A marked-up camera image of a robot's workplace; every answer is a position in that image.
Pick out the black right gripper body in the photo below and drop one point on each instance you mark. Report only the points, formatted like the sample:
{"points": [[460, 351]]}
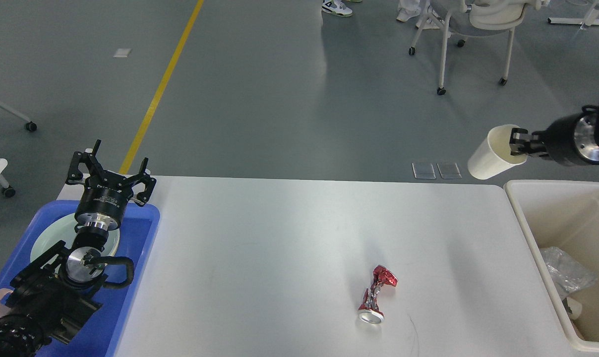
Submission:
{"points": [[570, 141]]}

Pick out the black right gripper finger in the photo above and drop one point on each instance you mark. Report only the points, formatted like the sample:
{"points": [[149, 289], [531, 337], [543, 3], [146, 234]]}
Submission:
{"points": [[536, 152], [520, 137]]}

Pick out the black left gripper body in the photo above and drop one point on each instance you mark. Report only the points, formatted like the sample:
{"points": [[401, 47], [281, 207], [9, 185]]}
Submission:
{"points": [[104, 200]]}

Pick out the white paper cup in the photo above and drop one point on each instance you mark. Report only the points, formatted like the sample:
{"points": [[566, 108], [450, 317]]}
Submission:
{"points": [[494, 154], [572, 307]]}

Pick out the light green plate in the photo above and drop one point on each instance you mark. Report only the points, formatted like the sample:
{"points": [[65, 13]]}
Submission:
{"points": [[63, 229]]}

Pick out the aluminium foil tray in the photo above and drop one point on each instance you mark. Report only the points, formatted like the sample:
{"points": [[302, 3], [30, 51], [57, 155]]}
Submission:
{"points": [[567, 274]]}

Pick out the crushed red soda can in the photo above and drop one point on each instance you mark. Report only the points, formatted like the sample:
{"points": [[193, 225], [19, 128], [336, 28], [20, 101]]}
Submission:
{"points": [[368, 310]]}

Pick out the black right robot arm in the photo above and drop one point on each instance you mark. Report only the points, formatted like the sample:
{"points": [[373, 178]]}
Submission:
{"points": [[569, 141]]}

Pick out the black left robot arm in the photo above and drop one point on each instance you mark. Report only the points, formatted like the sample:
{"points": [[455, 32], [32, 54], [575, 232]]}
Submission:
{"points": [[52, 298]]}

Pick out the white chair leg with caster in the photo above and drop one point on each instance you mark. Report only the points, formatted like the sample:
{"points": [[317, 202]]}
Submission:
{"points": [[29, 124]]}

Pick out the floor socket cover right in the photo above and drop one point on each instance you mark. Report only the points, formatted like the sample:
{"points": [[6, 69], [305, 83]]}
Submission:
{"points": [[449, 171]]}

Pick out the floor socket cover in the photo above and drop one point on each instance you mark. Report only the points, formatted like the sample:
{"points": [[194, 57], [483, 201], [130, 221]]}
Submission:
{"points": [[423, 171], [449, 171]]}

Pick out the beige plastic bin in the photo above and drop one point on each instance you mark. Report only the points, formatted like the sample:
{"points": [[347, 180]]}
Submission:
{"points": [[563, 214]]}

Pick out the floor socket cover left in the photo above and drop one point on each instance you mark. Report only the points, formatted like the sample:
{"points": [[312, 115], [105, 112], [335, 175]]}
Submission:
{"points": [[423, 171]]}

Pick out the white office chair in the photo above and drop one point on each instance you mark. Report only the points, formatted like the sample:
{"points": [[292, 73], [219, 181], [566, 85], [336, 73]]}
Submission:
{"points": [[477, 19]]}

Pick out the white shoe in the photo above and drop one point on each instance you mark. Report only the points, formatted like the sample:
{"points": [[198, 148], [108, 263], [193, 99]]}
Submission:
{"points": [[406, 14], [427, 23]]}

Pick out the white sneaker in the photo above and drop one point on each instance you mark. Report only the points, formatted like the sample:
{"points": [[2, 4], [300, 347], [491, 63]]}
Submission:
{"points": [[336, 8]]}

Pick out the white frame base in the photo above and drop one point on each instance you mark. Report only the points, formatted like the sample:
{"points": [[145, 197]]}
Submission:
{"points": [[590, 18]]}

